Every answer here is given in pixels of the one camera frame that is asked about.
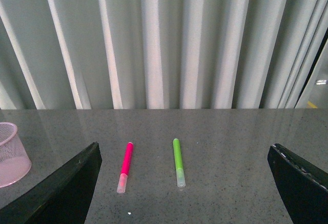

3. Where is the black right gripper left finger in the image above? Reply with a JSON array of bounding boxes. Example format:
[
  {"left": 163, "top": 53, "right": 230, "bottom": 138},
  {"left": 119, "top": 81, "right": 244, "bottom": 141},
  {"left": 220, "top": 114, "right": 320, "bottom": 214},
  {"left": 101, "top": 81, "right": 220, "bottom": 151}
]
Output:
[{"left": 1, "top": 142, "right": 102, "bottom": 223}]

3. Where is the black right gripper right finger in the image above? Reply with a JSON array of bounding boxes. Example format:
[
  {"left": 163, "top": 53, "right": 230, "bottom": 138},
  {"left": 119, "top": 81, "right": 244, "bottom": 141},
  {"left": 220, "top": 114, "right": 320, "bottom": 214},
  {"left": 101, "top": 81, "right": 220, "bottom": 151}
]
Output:
[{"left": 267, "top": 144, "right": 327, "bottom": 223}]

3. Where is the pink marker pen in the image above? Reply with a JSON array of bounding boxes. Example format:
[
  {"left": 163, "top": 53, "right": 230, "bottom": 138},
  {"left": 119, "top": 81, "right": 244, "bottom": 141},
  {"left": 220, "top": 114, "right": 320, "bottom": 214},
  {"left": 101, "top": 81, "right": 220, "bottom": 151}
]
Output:
[{"left": 117, "top": 142, "right": 134, "bottom": 194}]

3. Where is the pink mesh pen cup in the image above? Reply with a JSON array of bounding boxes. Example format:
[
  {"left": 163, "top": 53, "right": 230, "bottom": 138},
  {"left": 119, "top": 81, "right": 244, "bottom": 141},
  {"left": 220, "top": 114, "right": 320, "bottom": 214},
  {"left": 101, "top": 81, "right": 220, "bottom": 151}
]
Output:
[{"left": 1, "top": 122, "right": 32, "bottom": 188}]

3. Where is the green marker pen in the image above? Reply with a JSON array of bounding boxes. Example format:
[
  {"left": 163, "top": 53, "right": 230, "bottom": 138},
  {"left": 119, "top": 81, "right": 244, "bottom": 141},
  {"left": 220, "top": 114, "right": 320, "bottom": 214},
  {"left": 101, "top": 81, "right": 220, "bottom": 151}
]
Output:
[{"left": 173, "top": 138, "right": 186, "bottom": 188}]

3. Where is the grey pleated curtain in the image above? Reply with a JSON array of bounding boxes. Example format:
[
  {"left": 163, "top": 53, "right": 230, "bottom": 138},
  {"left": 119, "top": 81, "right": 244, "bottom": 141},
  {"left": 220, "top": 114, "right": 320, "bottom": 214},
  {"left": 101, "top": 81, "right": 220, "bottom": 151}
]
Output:
[{"left": 1, "top": 0, "right": 327, "bottom": 109}]

